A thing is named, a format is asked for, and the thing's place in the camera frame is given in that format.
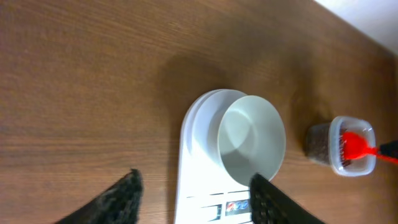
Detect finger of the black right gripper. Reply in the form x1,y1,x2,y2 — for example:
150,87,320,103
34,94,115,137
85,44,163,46
379,140,398,158

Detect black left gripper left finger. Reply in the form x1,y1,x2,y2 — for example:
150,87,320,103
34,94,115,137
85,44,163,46
56,169,144,224

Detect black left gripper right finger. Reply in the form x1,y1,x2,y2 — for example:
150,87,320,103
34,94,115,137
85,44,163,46
249,173,324,224

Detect orange plastic measuring scoop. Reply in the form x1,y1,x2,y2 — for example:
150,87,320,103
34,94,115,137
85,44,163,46
342,132,397,164

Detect red adzuki beans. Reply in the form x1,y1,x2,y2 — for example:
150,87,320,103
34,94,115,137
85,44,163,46
306,124,352,169

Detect white digital kitchen scale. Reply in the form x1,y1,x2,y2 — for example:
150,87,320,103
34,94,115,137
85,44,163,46
174,89,251,224

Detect white round bowl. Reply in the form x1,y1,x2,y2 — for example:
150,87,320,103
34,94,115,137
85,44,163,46
217,95,287,186

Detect clear plastic food container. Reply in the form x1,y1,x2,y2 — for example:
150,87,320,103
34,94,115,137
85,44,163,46
304,116,377,177

